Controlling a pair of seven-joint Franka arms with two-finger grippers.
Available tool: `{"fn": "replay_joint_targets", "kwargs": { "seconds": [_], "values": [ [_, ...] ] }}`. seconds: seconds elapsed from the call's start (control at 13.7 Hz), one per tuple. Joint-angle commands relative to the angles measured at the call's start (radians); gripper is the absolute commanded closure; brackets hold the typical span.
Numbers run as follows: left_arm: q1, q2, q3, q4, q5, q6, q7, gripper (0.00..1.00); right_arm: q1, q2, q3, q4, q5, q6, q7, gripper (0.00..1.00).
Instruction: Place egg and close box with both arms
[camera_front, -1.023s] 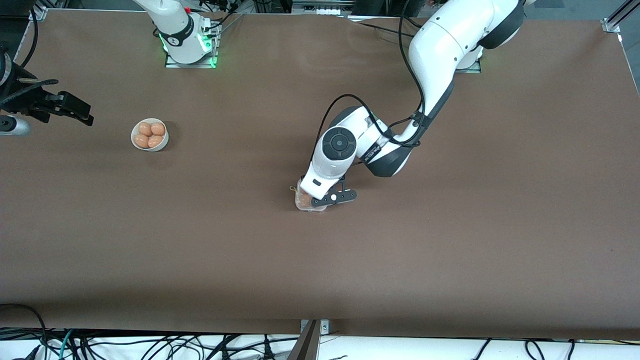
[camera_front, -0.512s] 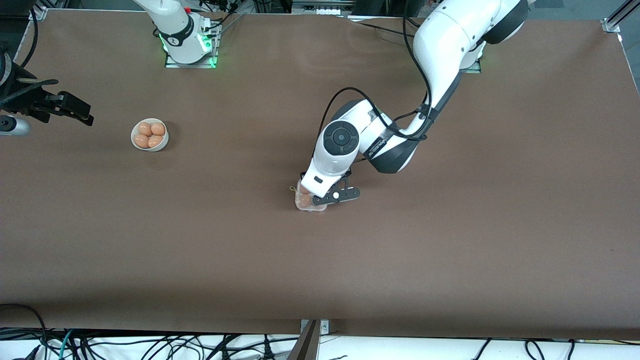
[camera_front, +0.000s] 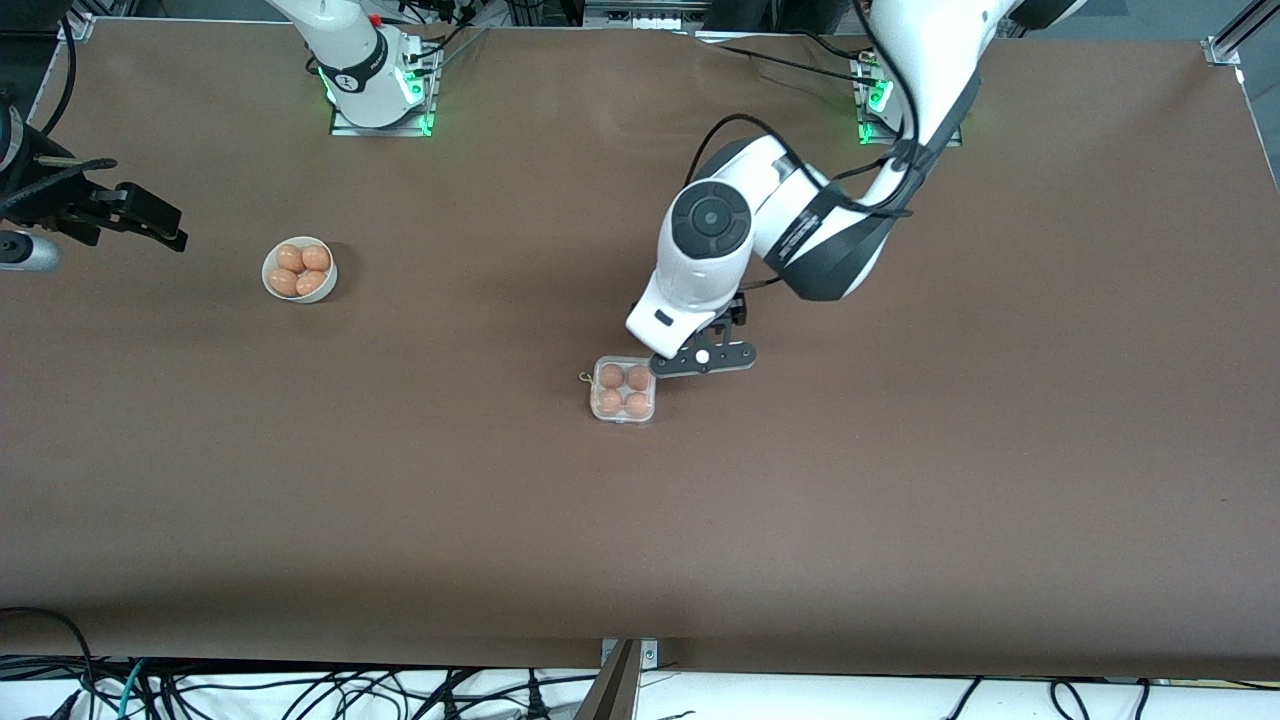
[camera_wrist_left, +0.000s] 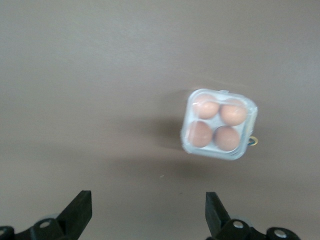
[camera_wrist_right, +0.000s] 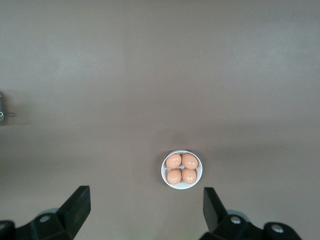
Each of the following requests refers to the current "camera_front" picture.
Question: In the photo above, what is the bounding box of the clear plastic egg box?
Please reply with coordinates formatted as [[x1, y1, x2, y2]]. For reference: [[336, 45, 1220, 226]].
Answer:
[[580, 355, 659, 425]]

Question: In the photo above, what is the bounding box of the white round bowl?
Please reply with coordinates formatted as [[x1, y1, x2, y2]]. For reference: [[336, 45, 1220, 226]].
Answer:
[[261, 236, 339, 304]]

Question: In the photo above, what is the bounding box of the teal cable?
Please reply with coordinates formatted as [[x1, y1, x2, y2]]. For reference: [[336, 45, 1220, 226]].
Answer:
[[118, 658, 153, 720]]

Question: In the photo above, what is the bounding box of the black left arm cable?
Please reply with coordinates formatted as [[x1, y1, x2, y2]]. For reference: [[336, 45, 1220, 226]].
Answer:
[[688, 0, 921, 216]]

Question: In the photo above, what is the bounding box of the dark grey metal bar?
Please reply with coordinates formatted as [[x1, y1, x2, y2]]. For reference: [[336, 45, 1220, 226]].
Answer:
[[575, 640, 641, 720]]

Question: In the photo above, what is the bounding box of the black looped cable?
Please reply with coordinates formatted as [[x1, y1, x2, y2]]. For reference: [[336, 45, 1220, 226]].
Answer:
[[0, 606, 98, 720]]

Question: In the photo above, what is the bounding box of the long black table cable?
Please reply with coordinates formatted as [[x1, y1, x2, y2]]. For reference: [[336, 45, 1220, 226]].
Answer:
[[695, 30, 876, 83]]

